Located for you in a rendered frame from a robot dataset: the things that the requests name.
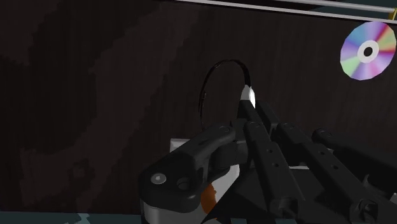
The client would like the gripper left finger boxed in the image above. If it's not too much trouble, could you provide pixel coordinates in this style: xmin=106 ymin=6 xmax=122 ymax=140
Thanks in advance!
xmin=138 ymin=99 xmax=306 ymax=218

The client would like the rainbow compact disc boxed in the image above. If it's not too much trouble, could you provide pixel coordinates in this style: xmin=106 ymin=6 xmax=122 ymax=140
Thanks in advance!
xmin=340 ymin=20 xmax=397 ymax=81

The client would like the pale grey bar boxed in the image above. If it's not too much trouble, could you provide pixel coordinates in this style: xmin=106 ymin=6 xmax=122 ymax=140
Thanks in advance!
xmin=272 ymin=0 xmax=397 ymax=14

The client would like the white box with orange mark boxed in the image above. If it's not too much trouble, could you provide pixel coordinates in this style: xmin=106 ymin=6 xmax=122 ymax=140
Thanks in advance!
xmin=141 ymin=137 xmax=241 ymax=224

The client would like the dark wooden desk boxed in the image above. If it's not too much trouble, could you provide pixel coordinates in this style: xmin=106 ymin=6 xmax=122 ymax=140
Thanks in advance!
xmin=0 ymin=0 xmax=397 ymax=218

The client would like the black thin hoop white end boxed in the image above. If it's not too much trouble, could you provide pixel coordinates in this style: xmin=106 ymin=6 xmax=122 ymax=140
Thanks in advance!
xmin=198 ymin=59 xmax=256 ymax=131

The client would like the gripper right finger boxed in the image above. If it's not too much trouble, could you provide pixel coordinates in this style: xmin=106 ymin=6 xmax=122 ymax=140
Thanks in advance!
xmin=255 ymin=101 xmax=397 ymax=224

